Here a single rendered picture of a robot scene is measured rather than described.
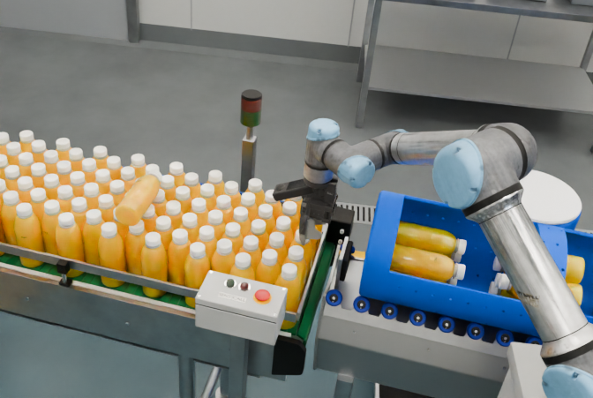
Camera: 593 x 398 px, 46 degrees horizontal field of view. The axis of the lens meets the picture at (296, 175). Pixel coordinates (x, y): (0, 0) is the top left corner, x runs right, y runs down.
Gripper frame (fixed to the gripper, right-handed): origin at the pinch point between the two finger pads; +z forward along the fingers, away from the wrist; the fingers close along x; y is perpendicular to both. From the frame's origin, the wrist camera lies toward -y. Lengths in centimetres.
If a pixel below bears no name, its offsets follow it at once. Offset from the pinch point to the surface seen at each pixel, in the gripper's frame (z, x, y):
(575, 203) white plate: 5, 48, 77
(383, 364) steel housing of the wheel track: 31.4, -9.5, 27.9
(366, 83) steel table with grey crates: 75, 238, -10
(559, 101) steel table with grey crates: 79, 268, 107
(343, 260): 4.0, -1.9, 11.9
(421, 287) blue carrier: -1.9, -11.8, 32.5
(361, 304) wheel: 11.8, -8.6, 18.8
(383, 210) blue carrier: -14.4, -0.9, 19.7
